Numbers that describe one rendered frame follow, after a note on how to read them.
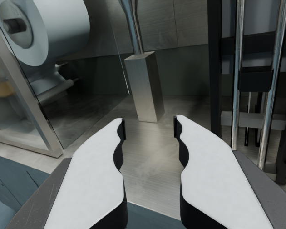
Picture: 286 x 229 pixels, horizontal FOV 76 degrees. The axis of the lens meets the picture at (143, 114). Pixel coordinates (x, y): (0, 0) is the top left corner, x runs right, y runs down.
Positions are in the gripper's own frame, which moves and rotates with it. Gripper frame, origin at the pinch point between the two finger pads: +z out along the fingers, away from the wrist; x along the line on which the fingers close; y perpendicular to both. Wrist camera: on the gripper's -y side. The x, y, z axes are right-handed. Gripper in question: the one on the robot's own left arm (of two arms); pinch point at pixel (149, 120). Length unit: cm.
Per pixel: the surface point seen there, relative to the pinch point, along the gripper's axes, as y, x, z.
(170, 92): 30, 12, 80
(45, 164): 39, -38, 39
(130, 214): 46, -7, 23
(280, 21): -4.2, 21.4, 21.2
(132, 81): 16, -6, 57
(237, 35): -2.3, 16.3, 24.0
